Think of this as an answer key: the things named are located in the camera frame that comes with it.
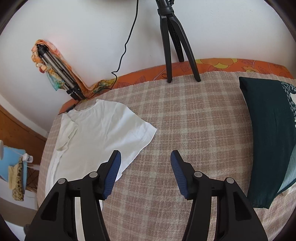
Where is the blue chair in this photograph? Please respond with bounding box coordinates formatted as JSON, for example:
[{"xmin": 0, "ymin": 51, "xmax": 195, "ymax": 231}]
[{"xmin": 0, "ymin": 146, "xmax": 26, "ymax": 182}]

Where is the colourful orange scarf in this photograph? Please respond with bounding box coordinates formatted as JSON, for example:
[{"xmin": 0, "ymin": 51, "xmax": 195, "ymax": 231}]
[{"xmin": 31, "ymin": 40, "xmax": 117, "ymax": 101}]

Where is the silver folded tripod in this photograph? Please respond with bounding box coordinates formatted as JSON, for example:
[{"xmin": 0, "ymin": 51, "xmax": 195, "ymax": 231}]
[{"xmin": 37, "ymin": 44, "xmax": 85, "ymax": 101}]

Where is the black mini tripod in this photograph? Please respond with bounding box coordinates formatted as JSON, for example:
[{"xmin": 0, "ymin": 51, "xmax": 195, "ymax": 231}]
[{"xmin": 156, "ymin": 0, "xmax": 201, "ymax": 83}]

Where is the white clip desk lamp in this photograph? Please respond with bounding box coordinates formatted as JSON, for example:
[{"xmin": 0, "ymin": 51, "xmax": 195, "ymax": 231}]
[{"xmin": 0, "ymin": 140, "xmax": 33, "ymax": 163}]

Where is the white t-shirt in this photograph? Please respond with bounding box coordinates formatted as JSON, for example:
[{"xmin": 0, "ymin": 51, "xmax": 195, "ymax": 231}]
[{"xmin": 45, "ymin": 99, "xmax": 157, "ymax": 193}]

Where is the folded dark green garment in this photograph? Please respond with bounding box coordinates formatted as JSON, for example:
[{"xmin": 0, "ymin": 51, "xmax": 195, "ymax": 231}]
[{"xmin": 239, "ymin": 77, "xmax": 295, "ymax": 208}]

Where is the leopard print cloth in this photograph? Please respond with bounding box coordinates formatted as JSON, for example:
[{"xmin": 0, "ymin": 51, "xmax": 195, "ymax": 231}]
[{"xmin": 8, "ymin": 157, "xmax": 24, "ymax": 201}]

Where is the orange floral bed sheet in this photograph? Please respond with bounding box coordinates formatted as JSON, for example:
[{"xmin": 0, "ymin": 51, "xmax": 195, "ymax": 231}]
[{"xmin": 58, "ymin": 58, "xmax": 295, "ymax": 115}]

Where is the black ring light cable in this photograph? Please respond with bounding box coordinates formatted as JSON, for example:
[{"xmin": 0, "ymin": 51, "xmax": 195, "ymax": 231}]
[{"xmin": 87, "ymin": 0, "xmax": 139, "ymax": 98}]

